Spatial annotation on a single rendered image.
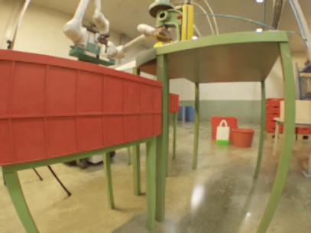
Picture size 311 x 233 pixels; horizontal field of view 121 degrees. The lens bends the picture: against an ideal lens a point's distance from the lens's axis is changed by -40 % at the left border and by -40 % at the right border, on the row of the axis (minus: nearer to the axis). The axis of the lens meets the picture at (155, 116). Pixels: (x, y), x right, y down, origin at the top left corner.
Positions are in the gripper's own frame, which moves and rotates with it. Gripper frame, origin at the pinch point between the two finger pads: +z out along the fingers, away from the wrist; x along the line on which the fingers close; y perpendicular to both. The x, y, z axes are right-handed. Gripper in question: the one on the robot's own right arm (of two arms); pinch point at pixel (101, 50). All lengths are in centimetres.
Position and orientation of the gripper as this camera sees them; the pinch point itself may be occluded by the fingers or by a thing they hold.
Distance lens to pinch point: 164.1
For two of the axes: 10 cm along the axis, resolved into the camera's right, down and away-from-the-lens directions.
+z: -0.1, 10.0, 0.5
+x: -4.5, 0.4, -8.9
